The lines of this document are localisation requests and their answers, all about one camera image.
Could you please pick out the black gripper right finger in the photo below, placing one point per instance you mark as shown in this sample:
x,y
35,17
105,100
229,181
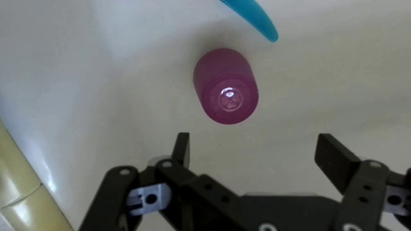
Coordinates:
x,y
363,188

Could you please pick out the blue plastic knife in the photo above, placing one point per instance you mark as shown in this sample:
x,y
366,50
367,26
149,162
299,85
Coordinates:
x,y
257,20

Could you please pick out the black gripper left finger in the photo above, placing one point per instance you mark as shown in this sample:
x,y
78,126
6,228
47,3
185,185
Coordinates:
x,y
187,193

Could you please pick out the white sink basin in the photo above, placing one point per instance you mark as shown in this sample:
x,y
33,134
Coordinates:
x,y
106,77

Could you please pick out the purple plastic cup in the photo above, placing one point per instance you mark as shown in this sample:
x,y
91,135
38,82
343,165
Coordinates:
x,y
225,85

